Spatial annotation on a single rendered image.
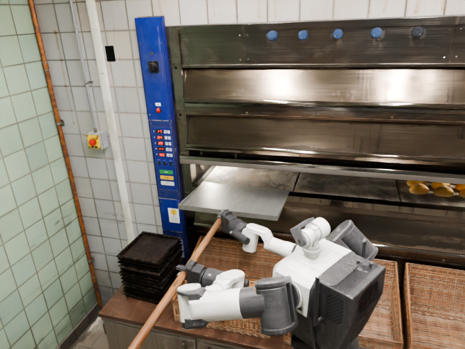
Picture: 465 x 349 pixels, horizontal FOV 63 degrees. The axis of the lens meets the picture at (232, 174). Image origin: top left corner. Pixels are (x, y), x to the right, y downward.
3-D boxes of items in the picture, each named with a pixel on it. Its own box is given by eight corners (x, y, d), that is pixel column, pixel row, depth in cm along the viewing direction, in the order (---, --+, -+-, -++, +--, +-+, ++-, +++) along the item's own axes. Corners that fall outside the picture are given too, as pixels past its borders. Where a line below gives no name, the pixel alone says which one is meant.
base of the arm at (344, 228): (364, 251, 147) (383, 246, 137) (347, 275, 142) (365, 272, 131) (337, 223, 148) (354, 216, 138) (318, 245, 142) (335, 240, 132)
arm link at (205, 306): (172, 335, 116) (242, 330, 110) (167, 291, 117) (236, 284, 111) (187, 323, 127) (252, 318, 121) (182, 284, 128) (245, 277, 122)
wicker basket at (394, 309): (295, 284, 237) (296, 246, 226) (392, 300, 221) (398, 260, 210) (281, 345, 194) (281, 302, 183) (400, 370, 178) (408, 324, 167)
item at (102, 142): (95, 145, 243) (92, 130, 239) (108, 146, 240) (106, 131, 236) (88, 149, 236) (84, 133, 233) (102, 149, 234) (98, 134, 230)
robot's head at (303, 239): (327, 237, 122) (316, 215, 122) (311, 248, 116) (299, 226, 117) (313, 241, 127) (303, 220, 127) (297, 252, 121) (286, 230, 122)
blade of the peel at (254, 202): (277, 221, 191) (277, 216, 190) (178, 209, 207) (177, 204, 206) (290, 190, 222) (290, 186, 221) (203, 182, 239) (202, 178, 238)
